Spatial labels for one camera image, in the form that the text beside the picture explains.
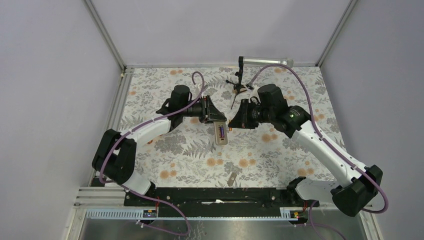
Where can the floral patterned table mat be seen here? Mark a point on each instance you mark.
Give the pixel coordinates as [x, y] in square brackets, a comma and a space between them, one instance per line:
[261, 157]

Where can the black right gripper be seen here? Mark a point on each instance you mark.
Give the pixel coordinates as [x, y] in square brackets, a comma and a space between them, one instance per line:
[241, 120]

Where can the beige remote control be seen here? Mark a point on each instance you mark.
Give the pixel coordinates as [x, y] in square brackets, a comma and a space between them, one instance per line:
[218, 141]

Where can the black tripod microphone stand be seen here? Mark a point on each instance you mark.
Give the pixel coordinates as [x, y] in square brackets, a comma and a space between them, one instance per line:
[237, 86]

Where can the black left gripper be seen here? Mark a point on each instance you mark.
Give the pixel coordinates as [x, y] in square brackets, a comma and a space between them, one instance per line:
[209, 113]

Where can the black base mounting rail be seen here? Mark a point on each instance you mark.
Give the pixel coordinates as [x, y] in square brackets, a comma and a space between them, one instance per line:
[216, 202]

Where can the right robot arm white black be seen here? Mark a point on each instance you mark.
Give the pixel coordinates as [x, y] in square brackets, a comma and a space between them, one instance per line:
[355, 184]

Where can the beige battery cover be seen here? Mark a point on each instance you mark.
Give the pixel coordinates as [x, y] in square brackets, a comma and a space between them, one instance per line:
[231, 179]

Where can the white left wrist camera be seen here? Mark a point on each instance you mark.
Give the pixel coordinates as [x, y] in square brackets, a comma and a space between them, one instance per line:
[200, 90]

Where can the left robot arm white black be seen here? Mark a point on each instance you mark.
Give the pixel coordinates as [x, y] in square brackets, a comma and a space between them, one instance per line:
[116, 154]

